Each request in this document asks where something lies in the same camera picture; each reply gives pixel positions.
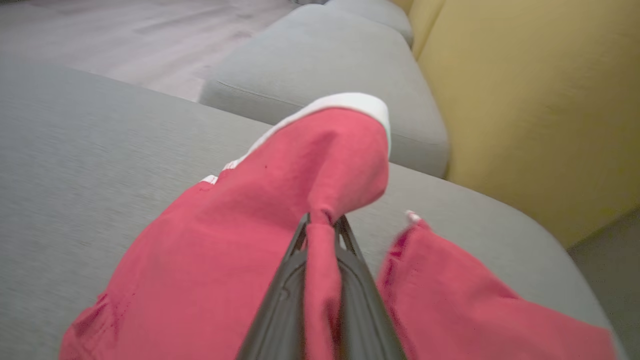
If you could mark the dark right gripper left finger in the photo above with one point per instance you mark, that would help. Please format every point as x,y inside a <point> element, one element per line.
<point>280,320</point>

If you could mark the grey sofa cushion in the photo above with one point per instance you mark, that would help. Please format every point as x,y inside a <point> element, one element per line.
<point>380,15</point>
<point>325,60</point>

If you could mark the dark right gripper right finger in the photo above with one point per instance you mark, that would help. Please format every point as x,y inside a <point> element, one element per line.
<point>365,320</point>

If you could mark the red white garment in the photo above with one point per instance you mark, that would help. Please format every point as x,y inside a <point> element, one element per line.
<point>225,250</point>

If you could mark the yellow sofa back cushion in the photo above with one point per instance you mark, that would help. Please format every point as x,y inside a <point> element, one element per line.
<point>540,100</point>

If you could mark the red white numbered jersey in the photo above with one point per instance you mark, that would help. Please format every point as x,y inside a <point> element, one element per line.
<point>450,310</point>

